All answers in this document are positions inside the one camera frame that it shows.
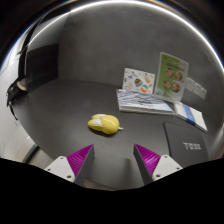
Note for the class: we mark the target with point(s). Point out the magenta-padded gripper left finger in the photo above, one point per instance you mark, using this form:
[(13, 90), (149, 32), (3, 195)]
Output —
[(60, 166)]

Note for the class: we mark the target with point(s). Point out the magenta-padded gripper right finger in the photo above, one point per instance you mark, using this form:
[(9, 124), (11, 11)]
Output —
[(166, 165)]

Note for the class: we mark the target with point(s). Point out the yellow computer mouse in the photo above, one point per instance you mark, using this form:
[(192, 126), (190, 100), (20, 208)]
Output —
[(106, 124)]

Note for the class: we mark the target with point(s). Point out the black mouse pad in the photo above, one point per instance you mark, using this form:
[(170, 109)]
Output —
[(185, 143)]

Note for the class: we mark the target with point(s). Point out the white book with blue band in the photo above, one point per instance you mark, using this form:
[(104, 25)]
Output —
[(191, 115)]

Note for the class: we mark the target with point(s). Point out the grey striped cover book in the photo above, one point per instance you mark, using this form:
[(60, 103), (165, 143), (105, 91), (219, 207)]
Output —
[(141, 102)]

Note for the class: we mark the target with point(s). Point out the white ceiling light strip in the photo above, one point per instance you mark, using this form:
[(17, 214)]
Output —
[(116, 2)]

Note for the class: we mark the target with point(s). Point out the white wall sockets group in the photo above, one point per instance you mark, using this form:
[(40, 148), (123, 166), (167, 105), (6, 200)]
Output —
[(195, 87)]

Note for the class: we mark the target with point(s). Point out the black wall panel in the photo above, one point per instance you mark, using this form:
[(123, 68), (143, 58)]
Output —
[(41, 66)]

